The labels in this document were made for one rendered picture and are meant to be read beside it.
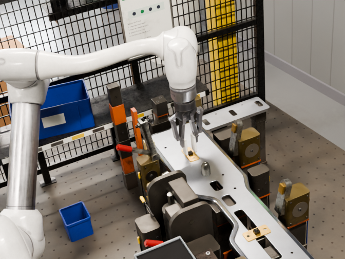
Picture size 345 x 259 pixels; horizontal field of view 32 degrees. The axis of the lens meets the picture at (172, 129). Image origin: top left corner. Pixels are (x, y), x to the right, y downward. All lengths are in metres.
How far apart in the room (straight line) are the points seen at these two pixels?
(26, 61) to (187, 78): 0.53
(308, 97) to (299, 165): 1.78
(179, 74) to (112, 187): 0.80
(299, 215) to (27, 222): 0.92
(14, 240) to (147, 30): 1.06
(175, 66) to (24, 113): 0.58
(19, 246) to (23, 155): 0.35
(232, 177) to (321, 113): 2.17
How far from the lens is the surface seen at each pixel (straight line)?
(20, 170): 2.19
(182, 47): 1.96
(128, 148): 2.08
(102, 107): 2.52
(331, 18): 4.13
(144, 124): 2.04
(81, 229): 2.38
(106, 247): 2.36
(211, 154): 2.22
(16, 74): 2.07
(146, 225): 1.85
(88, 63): 2.04
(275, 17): 4.59
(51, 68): 2.04
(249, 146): 2.23
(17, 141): 2.20
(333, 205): 2.45
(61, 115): 2.36
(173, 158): 2.22
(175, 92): 2.03
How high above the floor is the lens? 2.35
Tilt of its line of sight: 35 degrees down
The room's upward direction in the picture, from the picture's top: 7 degrees counter-clockwise
